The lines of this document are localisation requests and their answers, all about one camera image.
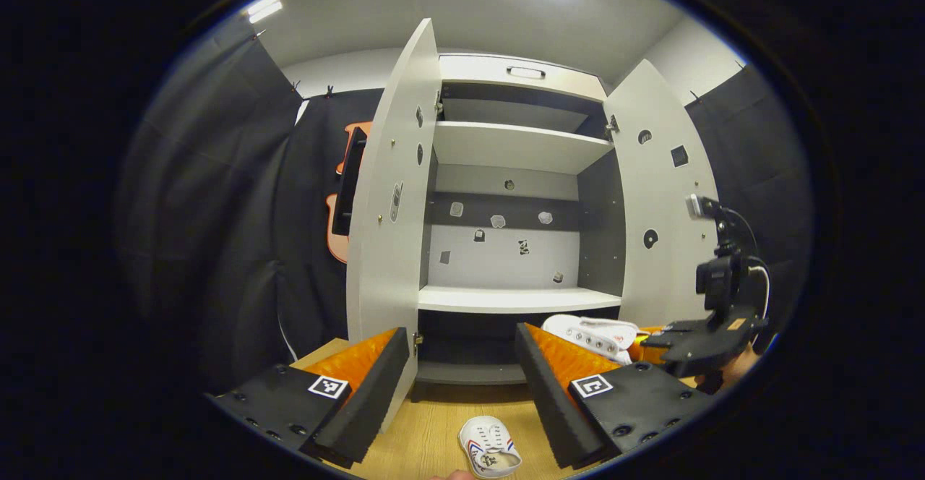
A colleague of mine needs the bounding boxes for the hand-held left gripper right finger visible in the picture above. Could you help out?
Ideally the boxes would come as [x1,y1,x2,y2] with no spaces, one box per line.
[515,322,716,471]

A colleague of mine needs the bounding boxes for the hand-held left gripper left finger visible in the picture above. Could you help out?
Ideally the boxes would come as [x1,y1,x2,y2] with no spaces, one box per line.
[206,327,411,470]

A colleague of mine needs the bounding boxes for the white canvas shoe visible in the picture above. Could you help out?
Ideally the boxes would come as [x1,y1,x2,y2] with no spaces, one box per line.
[459,415,522,479]
[542,314,642,365]

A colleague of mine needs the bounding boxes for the white cabinet door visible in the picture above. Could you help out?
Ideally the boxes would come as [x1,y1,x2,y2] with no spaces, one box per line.
[345,17,442,434]
[603,59,720,329]

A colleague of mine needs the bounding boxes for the white cabinet drawer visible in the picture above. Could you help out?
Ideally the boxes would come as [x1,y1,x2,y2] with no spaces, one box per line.
[439,55,608,102]

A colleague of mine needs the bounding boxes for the black backdrop cloth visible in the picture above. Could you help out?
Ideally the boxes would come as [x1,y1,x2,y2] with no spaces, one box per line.
[116,28,814,394]

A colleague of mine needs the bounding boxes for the small ceiling strip light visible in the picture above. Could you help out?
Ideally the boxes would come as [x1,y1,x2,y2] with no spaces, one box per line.
[244,0,284,25]

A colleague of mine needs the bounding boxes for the black left door handle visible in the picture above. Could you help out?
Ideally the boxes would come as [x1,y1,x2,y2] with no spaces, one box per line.
[332,127,367,236]

